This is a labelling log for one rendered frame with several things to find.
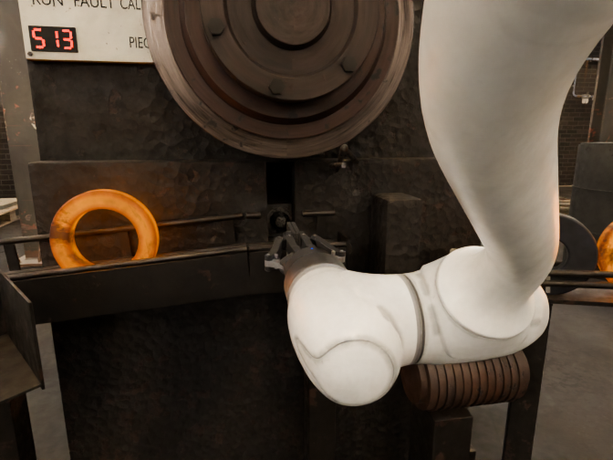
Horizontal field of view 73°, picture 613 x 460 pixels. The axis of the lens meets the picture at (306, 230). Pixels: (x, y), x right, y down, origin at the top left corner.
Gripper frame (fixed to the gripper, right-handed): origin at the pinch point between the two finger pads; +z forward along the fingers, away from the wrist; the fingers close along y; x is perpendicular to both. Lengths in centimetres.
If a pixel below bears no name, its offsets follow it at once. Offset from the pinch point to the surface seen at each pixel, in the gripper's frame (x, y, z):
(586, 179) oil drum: -24, 221, 163
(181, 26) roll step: 34.6, -17.8, 5.0
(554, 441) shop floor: -76, 85, 16
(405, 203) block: 4.3, 23.0, 3.5
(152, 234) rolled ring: -0.7, -25.6, 6.1
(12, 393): -11.8, -38.7, -22.6
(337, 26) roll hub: 35.0, 6.7, -0.6
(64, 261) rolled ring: -5.2, -41.3, 5.7
